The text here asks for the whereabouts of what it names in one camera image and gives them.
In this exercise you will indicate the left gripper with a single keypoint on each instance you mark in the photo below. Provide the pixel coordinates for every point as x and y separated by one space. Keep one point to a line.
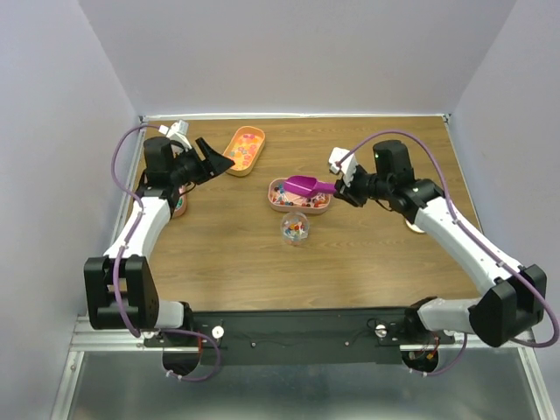
213 166

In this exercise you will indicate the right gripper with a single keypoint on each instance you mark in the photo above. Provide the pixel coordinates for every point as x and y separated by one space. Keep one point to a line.
347 194

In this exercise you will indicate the orange tray of star candies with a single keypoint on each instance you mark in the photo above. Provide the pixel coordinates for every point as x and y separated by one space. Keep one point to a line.
244 149

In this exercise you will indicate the magenta plastic scoop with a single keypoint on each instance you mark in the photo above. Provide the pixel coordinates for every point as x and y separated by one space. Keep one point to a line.
307 186

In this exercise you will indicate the pink tray of lollipops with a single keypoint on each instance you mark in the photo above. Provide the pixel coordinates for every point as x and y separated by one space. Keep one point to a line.
283 201

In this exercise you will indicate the clear plastic cup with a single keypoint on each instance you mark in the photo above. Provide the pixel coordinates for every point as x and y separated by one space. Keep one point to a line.
295 228

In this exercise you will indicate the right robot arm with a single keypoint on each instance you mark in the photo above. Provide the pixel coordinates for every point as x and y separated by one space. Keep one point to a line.
511 294

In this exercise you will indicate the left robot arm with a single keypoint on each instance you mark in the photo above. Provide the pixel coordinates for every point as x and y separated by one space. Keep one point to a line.
120 290

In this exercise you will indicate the pink tray of wrapped candies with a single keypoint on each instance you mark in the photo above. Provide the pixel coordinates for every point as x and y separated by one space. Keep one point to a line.
181 207

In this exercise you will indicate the white round lid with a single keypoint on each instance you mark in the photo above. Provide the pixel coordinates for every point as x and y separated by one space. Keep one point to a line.
414 228

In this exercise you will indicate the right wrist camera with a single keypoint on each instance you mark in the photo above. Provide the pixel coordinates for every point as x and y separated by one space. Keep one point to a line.
343 162

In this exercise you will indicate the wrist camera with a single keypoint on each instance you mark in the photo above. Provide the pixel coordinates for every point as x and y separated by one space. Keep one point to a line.
343 162
177 135

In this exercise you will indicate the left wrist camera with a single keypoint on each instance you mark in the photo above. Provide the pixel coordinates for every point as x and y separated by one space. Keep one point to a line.
177 135

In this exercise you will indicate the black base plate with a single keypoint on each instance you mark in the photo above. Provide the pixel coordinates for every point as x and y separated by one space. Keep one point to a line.
328 336

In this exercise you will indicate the aluminium frame rail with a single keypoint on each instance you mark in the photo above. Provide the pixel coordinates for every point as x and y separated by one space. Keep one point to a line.
328 364

